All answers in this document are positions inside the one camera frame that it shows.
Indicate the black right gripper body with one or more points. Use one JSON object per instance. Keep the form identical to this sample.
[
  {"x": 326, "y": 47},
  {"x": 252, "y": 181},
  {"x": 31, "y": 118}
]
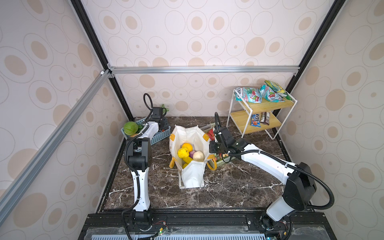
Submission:
[{"x": 214, "y": 147}]

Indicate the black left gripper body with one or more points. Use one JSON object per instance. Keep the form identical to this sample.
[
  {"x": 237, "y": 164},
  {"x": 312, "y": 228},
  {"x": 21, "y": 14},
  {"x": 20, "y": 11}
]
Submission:
[{"x": 164, "y": 123}]

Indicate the white cauliflower toy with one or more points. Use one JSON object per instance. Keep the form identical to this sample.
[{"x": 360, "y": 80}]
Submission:
[{"x": 198, "y": 156}]

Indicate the yellow banana toy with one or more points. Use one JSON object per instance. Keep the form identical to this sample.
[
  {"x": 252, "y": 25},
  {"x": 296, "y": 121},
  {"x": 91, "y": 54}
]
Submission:
[{"x": 186, "y": 161}]

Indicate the yellow lemon toy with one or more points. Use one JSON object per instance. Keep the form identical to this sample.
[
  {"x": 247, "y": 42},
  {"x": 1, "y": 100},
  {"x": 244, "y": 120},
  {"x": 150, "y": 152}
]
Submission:
[{"x": 183, "y": 153}]

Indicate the white canvas grocery bag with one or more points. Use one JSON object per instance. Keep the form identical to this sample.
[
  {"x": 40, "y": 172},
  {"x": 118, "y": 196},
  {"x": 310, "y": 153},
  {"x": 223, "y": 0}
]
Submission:
[{"x": 193, "y": 175}]

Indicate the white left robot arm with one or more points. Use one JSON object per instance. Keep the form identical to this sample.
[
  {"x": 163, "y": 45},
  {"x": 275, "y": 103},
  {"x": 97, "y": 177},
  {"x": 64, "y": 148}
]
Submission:
[{"x": 141, "y": 135}]

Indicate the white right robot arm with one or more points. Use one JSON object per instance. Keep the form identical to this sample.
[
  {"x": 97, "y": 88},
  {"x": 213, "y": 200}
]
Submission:
[{"x": 300, "y": 184}]

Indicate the green candy snack bag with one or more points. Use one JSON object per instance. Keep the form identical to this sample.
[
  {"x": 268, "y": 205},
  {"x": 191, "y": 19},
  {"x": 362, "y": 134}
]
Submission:
[{"x": 250, "y": 95}]

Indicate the teal candy snack bag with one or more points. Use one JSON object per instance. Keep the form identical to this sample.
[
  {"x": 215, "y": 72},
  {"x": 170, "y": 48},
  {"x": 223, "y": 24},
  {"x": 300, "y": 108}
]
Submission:
[{"x": 270, "y": 95}]

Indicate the yellow green snack bag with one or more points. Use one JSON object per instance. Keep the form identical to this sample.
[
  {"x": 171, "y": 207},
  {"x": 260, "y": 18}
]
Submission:
[{"x": 278, "y": 89}]

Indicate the white daikon radish toy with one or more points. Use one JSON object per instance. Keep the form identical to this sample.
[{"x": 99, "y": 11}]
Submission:
[{"x": 165, "y": 110}]

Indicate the red apple toy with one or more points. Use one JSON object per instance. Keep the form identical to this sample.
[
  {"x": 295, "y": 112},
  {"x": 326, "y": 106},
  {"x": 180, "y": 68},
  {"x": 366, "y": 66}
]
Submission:
[{"x": 211, "y": 134}]

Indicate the light green perforated basket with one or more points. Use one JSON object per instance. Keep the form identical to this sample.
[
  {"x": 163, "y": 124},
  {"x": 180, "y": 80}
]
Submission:
[{"x": 217, "y": 159}]

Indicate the blue perforated basket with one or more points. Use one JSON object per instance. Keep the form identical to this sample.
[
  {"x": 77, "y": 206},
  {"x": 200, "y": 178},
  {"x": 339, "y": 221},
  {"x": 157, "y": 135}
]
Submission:
[{"x": 159, "y": 136}]

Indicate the green cabbage toy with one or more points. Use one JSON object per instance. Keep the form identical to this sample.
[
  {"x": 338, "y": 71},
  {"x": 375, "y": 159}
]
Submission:
[{"x": 130, "y": 128}]

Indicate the blue candy packet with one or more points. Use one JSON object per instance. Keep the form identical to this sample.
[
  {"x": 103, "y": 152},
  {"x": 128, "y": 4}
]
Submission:
[{"x": 255, "y": 120}]

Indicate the brown chocolate bar packet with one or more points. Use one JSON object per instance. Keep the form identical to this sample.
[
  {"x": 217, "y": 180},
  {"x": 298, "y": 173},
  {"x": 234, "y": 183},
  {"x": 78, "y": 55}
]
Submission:
[{"x": 265, "y": 118}]

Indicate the white wire wooden shelf rack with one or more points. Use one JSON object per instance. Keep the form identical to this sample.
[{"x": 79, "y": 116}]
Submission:
[{"x": 241, "y": 113}]

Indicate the horizontal aluminium frame bar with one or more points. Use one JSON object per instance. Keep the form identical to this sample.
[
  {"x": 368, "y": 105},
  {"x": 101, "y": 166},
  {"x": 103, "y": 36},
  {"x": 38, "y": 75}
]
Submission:
[{"x": 205, "y": 69}]

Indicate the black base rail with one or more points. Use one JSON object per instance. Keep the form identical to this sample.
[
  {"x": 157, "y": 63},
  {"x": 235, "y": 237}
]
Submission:
[{"x": 206, "y": 224}]

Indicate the diagonal aluminium frame bar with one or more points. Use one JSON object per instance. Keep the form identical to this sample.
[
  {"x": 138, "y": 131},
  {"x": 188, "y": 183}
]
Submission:
[{"x": 24, "y": 180}]

